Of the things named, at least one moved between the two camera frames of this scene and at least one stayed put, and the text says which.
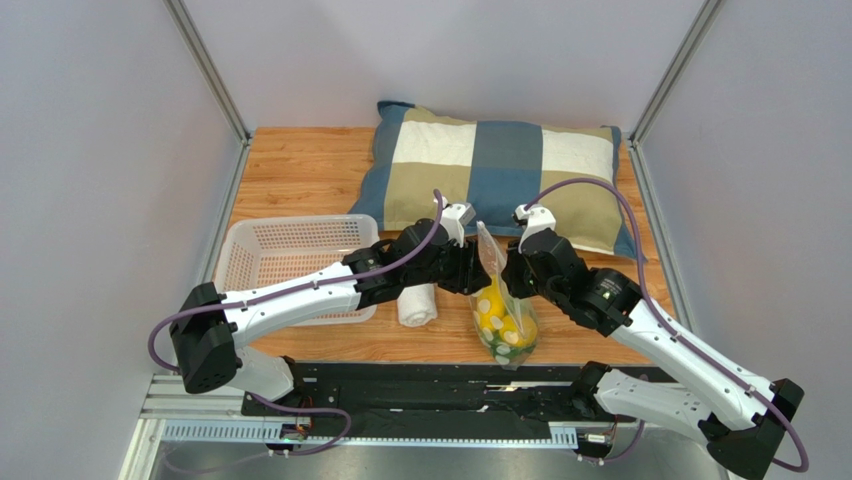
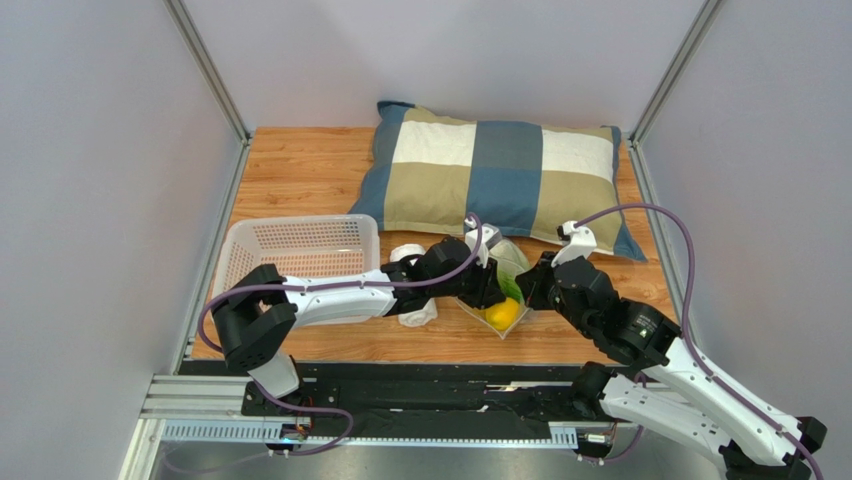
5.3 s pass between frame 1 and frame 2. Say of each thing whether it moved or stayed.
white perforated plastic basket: stayed
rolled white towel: stayed
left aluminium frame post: stayed
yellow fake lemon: moved
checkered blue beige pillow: stayed
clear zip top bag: moved
